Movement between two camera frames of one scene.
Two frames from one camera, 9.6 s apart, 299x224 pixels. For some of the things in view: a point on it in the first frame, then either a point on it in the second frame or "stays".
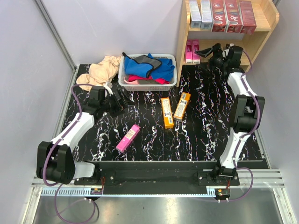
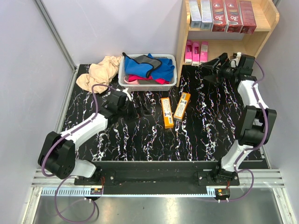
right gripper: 205,52 → 214,63
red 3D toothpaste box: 218,15 stays
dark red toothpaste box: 248,17 stays
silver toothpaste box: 196,17 stays
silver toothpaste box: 207,23 stays
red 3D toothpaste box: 234,24 stays
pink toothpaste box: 189,52 stays
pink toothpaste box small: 124,143 → 204,52
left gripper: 122,104 → 135,115
